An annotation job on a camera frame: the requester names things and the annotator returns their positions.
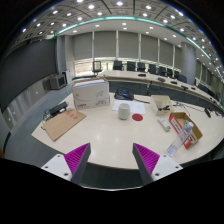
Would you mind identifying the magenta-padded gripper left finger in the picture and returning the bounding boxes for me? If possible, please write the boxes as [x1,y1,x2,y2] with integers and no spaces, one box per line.
[40,142,92,186]

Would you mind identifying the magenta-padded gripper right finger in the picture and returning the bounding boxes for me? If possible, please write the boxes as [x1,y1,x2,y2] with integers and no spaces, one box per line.
[132,142,184,186]

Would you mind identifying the flat brown cardboard sheet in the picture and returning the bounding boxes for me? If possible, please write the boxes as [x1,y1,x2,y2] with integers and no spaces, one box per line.
[42,108,87,142]

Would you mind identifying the small white rectangular block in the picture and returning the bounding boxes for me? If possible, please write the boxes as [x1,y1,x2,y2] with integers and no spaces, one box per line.
[157,116,172,132]

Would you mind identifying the open brown box, red side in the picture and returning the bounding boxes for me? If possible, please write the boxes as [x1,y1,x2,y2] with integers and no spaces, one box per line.
[168,111,204,150]

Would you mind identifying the flat round red coaster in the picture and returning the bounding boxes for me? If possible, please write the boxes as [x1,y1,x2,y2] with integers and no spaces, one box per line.
[131,113,144,122]

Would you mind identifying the white printed paper sheet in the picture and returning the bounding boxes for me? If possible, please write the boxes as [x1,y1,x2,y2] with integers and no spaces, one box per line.
[111,99,147,116]

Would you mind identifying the black desktop device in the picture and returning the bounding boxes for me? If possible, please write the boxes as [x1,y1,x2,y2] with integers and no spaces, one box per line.
[43,101,69,118]

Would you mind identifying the white open organizer box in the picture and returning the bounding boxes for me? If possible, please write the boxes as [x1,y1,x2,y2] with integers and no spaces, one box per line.
[149,94,175,117]

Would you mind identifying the large white cardboard box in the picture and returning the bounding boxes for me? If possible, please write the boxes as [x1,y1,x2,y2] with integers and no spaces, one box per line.
[71,77,111,111]

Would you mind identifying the black desk phone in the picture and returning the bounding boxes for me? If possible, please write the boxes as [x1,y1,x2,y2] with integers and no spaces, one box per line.
[114,87,135,101]

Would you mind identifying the grey box monitor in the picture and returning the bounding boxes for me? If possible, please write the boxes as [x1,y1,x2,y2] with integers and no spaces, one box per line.
[49,73,68,90]

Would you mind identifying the long curved conference desk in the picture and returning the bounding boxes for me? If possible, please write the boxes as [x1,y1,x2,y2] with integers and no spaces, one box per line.
[99,69,224,111]

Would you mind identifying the row of black office chairs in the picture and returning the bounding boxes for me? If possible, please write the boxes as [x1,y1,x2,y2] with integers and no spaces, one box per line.
[91,59,214,98]

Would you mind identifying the round recessed ceiling lights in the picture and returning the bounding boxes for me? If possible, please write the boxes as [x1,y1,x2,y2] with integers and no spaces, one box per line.
[19,0,218,44]

